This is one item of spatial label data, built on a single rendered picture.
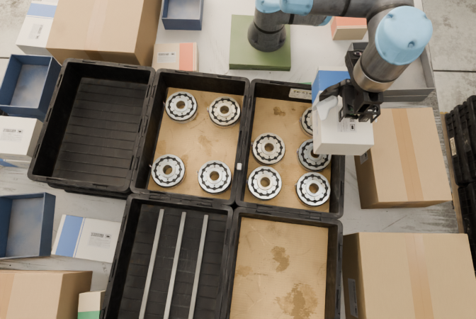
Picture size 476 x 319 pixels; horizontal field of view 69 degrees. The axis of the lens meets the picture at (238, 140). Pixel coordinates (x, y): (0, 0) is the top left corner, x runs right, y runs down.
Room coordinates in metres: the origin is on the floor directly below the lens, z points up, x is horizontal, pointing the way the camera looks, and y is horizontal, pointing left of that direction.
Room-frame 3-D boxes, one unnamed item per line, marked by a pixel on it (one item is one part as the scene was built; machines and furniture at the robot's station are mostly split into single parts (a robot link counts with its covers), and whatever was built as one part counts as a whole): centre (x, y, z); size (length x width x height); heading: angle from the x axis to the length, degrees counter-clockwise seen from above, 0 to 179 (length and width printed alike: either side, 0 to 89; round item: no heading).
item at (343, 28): (0.89, -0.44, 0.74); 0.16 x 0.12 x 0.07; 0
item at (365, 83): (0.32, -0.26, 1.33); 0.08 x 0.08 x 0.05
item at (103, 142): (0.40, 0.43, 0.87); 0.40 x 0.30 x 0.11; 172
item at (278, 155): (0.32, -0.10, 0.86); 0.10 x 0.10 x 0.01
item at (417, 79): (0.64, -0.56, 0.78); 0.27 x 0.20 x 0.05; 91
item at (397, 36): (0.32, -0.26, 1.41); 0.09 x 0.08 x 0.11; 177
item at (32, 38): (0.85, 0.75, 0.75); 0.20 x 0.12 x 0.09; 172
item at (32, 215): (0.11, 0.70, 0.74); 0.20 x 0.15 x 0.07; 3
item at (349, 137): (0.34, -0.26, 1.10); 0.20 x 0.12 x 0.09; 177
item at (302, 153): (0.30, -0.24, 0.86); 0.10 x 0.10 x 0.01
